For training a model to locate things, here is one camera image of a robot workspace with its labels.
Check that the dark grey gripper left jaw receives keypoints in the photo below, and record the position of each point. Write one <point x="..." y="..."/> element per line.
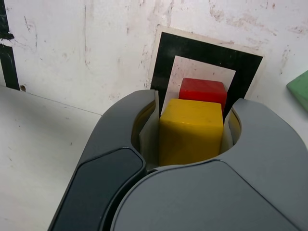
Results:
<point x="103" y="168"/>

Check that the black tape strip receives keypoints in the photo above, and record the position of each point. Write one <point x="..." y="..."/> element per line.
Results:
<point x="9" y="67"/>

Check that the yellow cube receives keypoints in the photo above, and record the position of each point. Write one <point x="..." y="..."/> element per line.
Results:
<point x="190" y="134"/>

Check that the green cube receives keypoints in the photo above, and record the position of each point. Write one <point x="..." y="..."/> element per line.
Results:
<point x="300" y="91"/>

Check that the red cube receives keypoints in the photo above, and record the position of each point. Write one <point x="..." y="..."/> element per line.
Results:
<point x="204" y="92"/>

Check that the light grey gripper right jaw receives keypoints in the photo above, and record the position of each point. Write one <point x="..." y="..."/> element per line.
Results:
<point x="216" y="199"/>

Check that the black tape square outline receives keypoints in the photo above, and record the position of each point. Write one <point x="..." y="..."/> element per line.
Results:
<point x="207" y="48"/>

